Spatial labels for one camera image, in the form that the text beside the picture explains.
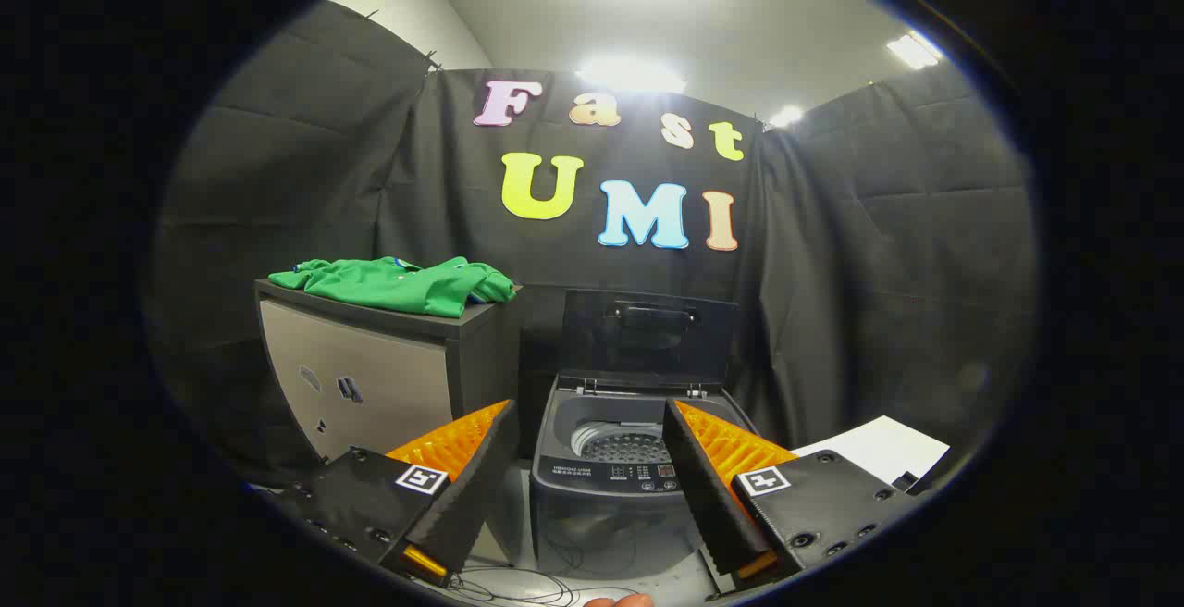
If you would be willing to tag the white flat sheet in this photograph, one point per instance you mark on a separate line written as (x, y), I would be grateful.
(879, 450)

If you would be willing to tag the dark washing machine lid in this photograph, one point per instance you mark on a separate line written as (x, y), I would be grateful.
(647, 348)

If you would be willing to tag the grey cabinet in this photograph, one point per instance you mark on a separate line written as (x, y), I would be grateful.
(370, 376)

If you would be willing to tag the ceiling light panel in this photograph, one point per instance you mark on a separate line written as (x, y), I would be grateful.
(914, 50)

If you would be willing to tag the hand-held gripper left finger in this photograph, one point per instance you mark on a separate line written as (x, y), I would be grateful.
(472, 496)

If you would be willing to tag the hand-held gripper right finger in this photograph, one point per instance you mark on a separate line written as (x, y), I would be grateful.
(703, 496)

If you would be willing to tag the green polo shirt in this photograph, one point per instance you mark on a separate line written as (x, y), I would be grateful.
(407, 285)

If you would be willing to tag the grey washing machine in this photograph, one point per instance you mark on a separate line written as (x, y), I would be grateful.
(601, 482)

